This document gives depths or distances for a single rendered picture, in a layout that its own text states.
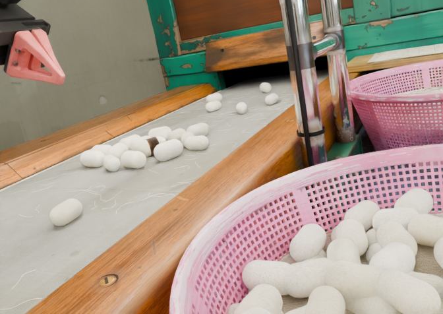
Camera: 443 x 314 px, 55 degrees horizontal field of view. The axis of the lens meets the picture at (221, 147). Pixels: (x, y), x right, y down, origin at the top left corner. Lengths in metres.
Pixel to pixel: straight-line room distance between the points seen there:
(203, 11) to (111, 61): 1.20
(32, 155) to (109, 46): 1.60
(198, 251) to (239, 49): 0.77
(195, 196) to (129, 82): 1.88
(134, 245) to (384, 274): 0.14
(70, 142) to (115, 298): 0.49
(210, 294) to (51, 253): 0.16
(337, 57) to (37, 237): 0.37
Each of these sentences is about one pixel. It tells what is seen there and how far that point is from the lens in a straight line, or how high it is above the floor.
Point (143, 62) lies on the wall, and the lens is 2.11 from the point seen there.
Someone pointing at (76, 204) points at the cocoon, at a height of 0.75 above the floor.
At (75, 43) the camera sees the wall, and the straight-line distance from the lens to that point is 2.33.
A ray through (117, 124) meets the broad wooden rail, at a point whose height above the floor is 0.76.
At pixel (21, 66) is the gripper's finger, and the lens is 0.65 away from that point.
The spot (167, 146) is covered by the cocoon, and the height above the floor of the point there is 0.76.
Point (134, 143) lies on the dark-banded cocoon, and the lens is 0.58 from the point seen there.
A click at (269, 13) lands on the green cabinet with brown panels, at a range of 1.00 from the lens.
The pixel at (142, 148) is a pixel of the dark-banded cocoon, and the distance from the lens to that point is 0.54.
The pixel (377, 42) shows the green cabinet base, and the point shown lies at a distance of 0.94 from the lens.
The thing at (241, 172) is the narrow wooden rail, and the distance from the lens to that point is 0.34.
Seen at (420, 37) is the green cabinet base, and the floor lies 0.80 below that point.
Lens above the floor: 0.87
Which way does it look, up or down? 15 degrees down
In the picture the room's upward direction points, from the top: 11 degrees counter-clockwise
